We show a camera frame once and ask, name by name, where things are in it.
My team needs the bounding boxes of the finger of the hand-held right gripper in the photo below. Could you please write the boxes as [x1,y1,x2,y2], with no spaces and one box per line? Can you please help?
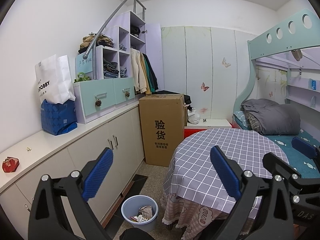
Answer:
[262,152,304,205]
[291,137,320,180]

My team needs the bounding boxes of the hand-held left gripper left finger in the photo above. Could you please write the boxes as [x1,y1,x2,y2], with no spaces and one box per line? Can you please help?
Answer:
[28,147,114,240]

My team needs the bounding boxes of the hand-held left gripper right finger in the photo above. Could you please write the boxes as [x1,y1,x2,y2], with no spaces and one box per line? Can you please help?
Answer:
[210,145,295,240]

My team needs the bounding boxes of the blue plastic bin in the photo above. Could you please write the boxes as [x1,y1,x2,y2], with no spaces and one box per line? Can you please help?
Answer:
[121,195,159,232]

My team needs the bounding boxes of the teal bed sheet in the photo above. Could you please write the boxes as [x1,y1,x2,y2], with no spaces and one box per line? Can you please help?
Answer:
[265,127,320,179]

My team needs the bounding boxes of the round table, checked cloth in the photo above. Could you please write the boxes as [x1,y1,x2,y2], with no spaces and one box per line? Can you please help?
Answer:
[170,127,288,214]

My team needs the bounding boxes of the white low cabinet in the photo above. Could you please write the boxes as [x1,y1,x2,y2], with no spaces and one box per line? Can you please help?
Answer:
[0,102,147,240]

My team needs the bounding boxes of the grey blanket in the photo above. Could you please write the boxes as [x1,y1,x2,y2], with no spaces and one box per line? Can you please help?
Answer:
[241,99,301,135]

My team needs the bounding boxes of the grey checked pillow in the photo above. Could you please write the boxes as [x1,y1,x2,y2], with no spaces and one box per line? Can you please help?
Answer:
[245,111,260,130]

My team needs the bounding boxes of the white low platform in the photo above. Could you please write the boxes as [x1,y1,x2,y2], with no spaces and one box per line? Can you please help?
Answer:
[186,119,232,128]

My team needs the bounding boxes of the red box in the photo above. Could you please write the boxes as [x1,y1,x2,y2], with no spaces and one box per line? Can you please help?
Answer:
[184,127,234,138]

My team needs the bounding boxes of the blue plaid pillow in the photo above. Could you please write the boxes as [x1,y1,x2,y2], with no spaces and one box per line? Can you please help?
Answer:
[233,110,250,128]

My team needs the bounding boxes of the pink cartoon table skirt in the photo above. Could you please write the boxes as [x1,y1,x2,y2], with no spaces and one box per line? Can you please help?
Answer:
[161,192,265,240]

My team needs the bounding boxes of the white plastic bag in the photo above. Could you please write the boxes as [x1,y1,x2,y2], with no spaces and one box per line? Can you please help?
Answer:
[187,108,200,124]

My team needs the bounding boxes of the blue patterned bag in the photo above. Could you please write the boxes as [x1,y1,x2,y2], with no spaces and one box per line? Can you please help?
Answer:
[41,99,78,136]

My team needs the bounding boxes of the teal drawer cabinet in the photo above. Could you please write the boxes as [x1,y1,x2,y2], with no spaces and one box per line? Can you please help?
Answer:
[72,77,135,124]

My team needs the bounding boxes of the black cloth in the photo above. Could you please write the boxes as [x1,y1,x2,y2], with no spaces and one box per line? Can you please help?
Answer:
[156,90,194,112]

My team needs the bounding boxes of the small red pouch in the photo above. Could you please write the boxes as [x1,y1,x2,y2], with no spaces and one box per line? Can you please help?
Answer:
[2,156,20,173]

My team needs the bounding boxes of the tall cardboard box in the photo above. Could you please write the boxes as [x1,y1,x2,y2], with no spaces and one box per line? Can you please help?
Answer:
[139,94,185,167]

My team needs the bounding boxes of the green artificial plant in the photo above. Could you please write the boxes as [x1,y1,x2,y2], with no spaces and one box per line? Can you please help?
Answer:
[74,72,92,83]

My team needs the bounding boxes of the white paper bag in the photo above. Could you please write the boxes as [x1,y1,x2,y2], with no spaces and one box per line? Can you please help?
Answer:
[35,54,76,104]

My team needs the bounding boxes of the folded dark jeans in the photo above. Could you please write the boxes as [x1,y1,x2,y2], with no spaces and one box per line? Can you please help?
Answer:
[103,59,119,78]

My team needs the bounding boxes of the tan hanging jacket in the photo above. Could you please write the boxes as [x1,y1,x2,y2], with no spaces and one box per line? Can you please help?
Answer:
[141,54,152,94]

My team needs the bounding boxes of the teal bunk bed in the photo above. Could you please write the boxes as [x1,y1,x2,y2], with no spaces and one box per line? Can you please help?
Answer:
[232,8,320,180]

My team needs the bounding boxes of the pale blue sign board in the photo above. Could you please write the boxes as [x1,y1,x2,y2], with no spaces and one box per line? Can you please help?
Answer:
[75,55,93,79]

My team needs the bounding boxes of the green hanging jacket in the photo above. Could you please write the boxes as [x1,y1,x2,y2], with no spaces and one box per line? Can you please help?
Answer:
[145,55,155,93]

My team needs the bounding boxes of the cream hanging jacket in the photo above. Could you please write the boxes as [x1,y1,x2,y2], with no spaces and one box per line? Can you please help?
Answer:
[130,49,147,93]

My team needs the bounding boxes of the stepped cubby shelf with drawers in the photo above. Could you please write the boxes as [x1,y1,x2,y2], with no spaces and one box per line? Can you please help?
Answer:
[84,0,147,79]

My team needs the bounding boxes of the black hanging coat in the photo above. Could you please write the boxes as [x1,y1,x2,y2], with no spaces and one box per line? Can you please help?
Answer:
[147,54,159,92]

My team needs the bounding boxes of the white wardrobe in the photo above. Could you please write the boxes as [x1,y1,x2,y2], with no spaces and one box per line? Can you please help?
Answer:
[160,25,258,120]

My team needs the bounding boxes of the lilac cabinet door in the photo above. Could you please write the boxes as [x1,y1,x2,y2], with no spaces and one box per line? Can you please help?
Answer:
[145,23,163,93]

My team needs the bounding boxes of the pile of brown clothes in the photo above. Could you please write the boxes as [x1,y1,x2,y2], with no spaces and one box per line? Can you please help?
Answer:
[79,32,114,54]

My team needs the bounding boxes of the open wardrobe with clothes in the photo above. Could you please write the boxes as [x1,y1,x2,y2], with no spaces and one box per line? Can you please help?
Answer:
[96,11,147,79]

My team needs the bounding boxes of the lilac wall shelf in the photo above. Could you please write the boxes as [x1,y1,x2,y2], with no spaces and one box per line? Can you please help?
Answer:
[286,75,320,108]

